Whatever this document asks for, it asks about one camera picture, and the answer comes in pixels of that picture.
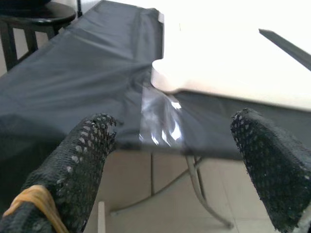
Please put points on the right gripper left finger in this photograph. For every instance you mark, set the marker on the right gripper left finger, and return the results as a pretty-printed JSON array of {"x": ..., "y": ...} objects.
[{"x": 73, "y": 174}]

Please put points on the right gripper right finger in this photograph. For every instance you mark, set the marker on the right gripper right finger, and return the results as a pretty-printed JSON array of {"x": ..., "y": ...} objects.
[{"x": 272, "y": 170}]

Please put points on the white plastic table top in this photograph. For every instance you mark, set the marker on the white plastic table top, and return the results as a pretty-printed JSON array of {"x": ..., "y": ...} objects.
[{"x": 218, "y": 80}]

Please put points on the yellow rubber band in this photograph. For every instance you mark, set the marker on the yellow rubber band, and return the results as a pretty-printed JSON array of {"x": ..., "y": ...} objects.
[{"x": 36, "y": 194}]

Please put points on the black floor cloth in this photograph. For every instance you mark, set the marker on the black floor cloth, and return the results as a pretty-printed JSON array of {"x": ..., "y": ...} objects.
[{"x": 85, "y": 72}]

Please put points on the black wooden stool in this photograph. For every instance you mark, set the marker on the black wooden stool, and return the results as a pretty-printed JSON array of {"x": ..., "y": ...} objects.
[{"x": 36, "y": 13}]

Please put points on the grey metal folding frame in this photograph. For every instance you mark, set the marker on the grey metal folding frame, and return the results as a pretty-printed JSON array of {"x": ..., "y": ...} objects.
[{"x": 194, "y": 174}]

